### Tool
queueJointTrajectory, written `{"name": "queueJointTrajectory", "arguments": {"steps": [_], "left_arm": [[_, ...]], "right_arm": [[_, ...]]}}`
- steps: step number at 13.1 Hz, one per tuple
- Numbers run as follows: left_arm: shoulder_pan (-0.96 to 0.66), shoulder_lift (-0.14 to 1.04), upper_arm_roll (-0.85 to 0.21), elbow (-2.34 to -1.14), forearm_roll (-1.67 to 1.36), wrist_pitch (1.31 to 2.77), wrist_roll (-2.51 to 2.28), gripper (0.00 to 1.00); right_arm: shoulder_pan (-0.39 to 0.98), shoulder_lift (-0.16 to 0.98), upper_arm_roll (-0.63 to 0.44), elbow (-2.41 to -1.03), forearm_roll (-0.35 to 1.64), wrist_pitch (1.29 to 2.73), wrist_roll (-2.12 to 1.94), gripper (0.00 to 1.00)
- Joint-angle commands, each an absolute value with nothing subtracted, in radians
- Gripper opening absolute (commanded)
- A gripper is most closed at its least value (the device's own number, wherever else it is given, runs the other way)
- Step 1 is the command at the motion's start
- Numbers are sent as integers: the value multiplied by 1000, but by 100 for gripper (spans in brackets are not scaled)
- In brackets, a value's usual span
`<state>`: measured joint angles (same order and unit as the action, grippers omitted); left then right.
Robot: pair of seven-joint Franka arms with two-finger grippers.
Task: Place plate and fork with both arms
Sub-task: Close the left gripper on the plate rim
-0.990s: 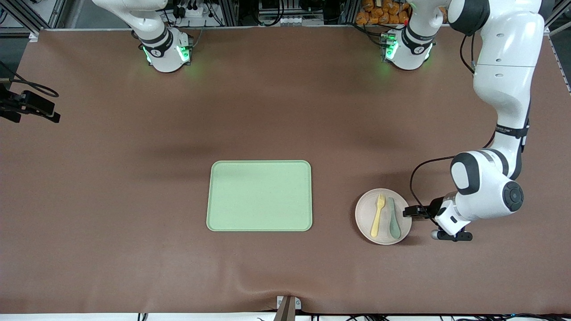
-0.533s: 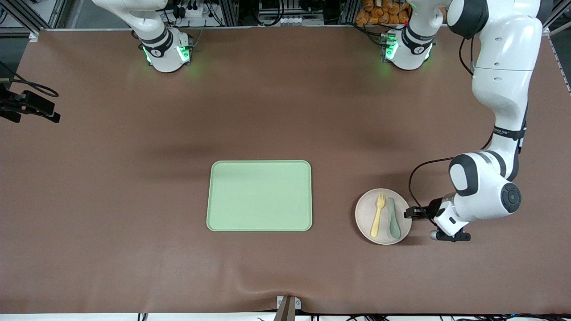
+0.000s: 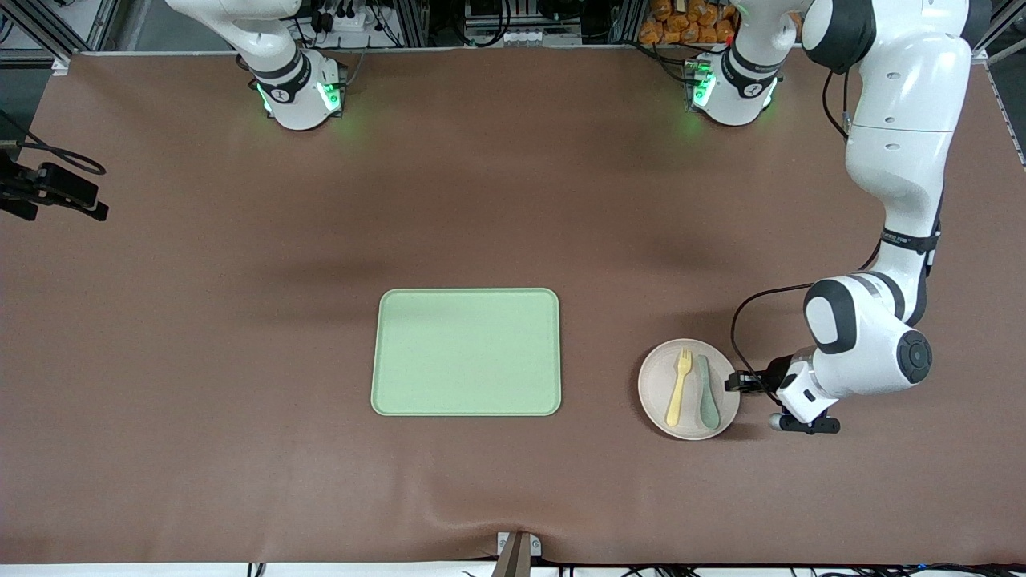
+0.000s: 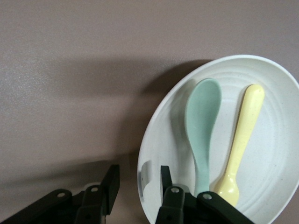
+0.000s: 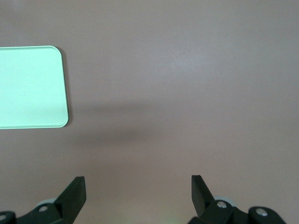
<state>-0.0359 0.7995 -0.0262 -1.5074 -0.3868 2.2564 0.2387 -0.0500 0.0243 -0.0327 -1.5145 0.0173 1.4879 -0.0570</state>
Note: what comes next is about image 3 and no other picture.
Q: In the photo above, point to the beige round plate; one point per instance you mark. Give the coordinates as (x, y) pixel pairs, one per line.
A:
(656, 389)

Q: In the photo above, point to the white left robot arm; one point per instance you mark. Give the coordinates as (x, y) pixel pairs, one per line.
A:
(906, 120)

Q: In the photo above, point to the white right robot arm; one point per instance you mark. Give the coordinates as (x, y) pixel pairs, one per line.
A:
(296, 100)

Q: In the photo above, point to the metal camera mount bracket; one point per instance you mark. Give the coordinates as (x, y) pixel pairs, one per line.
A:
(517, 557)

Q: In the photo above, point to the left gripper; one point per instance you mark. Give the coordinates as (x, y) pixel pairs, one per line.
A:
(774, 376)

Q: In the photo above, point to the pile of orange items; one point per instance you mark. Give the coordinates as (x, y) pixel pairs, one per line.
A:
(665, 32)

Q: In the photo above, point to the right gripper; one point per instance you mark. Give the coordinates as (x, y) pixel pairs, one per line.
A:
(18, 189)

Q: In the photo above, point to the brown table cover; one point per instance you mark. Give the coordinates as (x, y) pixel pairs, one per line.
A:
(240, 481)

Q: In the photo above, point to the yellow plastic fork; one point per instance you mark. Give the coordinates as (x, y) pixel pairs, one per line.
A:
(678, 397)

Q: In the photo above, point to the grey-green plastic spoon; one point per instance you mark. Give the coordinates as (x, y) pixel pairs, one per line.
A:
(708, 413)

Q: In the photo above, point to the aluminium frame post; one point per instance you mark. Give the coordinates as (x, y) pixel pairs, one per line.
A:
(1002, 34)
(56, 50)

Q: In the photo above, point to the light green rectangular tray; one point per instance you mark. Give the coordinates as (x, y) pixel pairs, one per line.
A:
(465, 353)

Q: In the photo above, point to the white power strip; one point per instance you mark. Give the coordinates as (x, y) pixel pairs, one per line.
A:
(357, 22)

